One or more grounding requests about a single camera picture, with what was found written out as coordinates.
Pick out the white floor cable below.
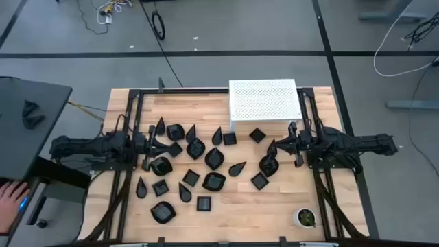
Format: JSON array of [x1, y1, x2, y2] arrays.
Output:
[[372, 0, 439, 78]]

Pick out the white pot with succulent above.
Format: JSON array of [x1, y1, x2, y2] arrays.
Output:
[[292, 207, 318, 229]]

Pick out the white perforated metal shelf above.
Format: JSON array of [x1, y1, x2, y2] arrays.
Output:
[[228, 79, 303, 132]]

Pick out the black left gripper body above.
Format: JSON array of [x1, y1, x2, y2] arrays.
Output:
[[134, 125, 156, 172]]

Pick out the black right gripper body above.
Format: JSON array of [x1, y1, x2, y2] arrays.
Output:
[[289, 122, 312, 168]]

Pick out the black coiled floor cable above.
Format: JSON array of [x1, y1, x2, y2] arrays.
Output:
[[139, 0, 184, 88]]

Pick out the black robot cable loom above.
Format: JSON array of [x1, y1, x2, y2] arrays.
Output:
[[313, 171, 365, 239], [82, 170, 133, 243]]

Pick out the yellow cable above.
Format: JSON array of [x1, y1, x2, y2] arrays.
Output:
[[67, 99, 105, 123]]

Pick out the person's hand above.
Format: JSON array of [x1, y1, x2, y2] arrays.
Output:
[[0, 180, 31, 236]]

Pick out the black triangular plastic part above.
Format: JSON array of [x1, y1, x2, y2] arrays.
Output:
[[22, 99, 40, 117]]

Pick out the thin black floor cable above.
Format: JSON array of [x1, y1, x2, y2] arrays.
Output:
[[75, 0, 110, 36], [407, 61, 439, 169]]

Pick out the black cable bundle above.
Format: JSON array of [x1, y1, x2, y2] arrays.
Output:
[[404, 12, 439, 51]]

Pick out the grey table foot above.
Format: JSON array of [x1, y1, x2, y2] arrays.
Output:
[[386, 99, 439, 110], [358, 0, 428, 21]]

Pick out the black desk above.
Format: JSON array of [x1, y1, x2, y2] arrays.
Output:
[[0, 75, 73, 181], [0, 176, 47, 247]]

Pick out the white cable tangle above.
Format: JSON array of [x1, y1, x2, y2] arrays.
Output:
[[96, 0, 134, 25]]

